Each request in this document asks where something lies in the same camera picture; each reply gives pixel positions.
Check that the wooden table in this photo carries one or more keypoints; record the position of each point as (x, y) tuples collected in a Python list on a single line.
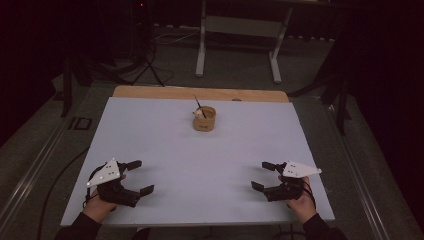
[(160, 93)]

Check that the thin black pen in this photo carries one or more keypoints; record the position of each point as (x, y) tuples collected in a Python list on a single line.
[(200, 106)]

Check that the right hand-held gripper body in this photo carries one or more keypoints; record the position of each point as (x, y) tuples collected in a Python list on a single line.
[(296, 170)]

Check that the round wooden pen holder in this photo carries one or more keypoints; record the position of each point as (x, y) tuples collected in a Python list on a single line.
[(204, 124)]

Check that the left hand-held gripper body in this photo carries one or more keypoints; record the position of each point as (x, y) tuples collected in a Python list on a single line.
[(106, 173)]

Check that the person's right hand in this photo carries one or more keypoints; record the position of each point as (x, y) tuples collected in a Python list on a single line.
[(303, 206)]

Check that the metal floor rail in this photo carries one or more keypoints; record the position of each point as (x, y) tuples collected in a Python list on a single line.
[(360, 173), (30, 176)]

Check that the small white figurine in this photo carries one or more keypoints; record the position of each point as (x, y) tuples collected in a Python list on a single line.
[(198, 113)]

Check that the person's left hand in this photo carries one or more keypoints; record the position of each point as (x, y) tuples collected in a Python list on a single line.
[(96, 208)]

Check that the black tripod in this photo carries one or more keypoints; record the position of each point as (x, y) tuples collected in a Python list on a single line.
[(146, 60)]

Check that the white metal stand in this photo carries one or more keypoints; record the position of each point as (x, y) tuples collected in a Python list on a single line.
[(240, 26)]

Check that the black floor plate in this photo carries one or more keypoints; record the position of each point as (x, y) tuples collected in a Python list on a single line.
[(80, 123)]

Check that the black stand leg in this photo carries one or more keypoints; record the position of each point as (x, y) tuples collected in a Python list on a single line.
[(342, 106)]

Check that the white board sheet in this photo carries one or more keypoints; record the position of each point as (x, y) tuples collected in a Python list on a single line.
[(200, 160)]

